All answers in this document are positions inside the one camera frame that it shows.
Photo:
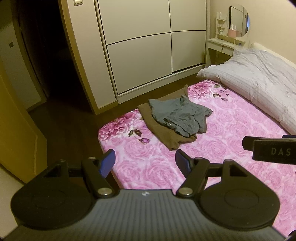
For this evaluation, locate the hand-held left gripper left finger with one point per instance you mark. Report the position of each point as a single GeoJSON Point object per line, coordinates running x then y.
{"type": "Point", "coordinates": [106, 163]}

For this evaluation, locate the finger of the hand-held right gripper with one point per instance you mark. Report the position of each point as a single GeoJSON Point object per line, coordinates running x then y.
{"type": "Point", "coordinates": [248, 143]}

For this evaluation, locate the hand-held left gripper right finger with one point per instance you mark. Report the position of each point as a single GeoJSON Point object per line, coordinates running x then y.
{"type": "Point", "coordinates": [182, 161]}

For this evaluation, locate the grey-brown fleece garment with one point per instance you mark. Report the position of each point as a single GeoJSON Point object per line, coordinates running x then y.
{"type": "Point", "coordinates": [161, 129]}

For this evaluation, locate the blue-grey garment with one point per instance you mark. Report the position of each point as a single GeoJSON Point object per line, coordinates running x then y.
{"type": "Point", "coordinates": [182, 115]}

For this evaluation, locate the pink floral blanket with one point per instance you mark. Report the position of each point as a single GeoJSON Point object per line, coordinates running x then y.
{"type": "Point", "coordinates": [231, 129]}

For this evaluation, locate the pale grey duvet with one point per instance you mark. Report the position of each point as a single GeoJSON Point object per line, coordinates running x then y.
{"type": "Point", "coordinates": [259, 76]}

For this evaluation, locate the yellowish wooden door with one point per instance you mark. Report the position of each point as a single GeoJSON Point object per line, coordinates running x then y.
{"type": "Point", "coordinates": [18, 129]}

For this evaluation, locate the cream bed headboard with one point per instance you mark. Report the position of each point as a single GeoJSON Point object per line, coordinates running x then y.
{"type": "Point", "coordinates": [272, 49]}

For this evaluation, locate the white vanity table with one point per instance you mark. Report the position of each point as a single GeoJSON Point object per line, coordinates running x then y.
{"type": "Point", "coordinates": [219, 45]}

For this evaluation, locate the cream sliding-door wardrobe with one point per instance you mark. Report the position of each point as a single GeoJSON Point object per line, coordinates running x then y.
{"type": "Point", "coordinates": [138, 58]}

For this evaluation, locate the white tiered desktop shelf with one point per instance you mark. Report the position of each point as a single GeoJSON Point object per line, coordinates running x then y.
{"type": "Point", "coordinates": [220, 29]}

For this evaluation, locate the small white bottle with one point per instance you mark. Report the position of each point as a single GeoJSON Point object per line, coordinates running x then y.
{"type": "Point", "coordinates": [220, 15]}

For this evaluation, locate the round wall mirror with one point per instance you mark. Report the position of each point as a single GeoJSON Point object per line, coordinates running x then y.
{"type": "Point", "coordinates": [241, 18]}

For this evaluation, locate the wall light switch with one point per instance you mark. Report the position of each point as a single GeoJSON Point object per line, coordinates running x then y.
{"type": "Point", "coordinates": [78, 2]}

